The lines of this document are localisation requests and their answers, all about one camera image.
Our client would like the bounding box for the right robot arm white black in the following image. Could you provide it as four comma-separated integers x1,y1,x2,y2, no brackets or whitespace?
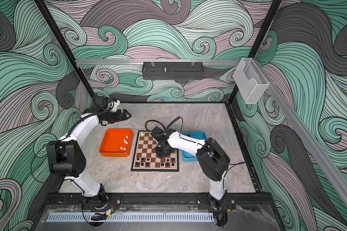
145,116,245,206

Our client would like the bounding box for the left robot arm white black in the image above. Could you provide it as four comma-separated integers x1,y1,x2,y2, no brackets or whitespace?
46,96,132,205

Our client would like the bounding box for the brown cream chess board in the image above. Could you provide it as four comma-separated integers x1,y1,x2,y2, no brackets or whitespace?
131,131,179,172

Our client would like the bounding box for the blue plastic tray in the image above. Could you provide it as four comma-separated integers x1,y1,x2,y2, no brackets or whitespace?
180,131,207,163

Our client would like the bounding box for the orange plastic tray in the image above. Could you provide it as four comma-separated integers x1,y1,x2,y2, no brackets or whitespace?
99,129,134,157

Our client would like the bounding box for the white slotted cable duct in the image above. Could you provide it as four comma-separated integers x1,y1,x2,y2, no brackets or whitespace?
45,212,215,223

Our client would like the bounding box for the aluminium rail back wall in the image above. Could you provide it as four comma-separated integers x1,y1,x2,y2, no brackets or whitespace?
75,59,240,66

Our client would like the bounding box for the aluminium rail wall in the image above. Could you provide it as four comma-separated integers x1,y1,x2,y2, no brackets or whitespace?
75,59,240,66
253,60,347,208

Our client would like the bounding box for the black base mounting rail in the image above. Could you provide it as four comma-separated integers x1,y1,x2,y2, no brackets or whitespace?
44,192,273,208

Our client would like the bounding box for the clear acrylic wall holder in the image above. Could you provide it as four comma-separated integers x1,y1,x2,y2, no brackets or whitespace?
233,58,269,105

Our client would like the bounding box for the aluminium rail right wall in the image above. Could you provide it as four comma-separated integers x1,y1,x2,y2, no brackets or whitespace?
253,60,347,208

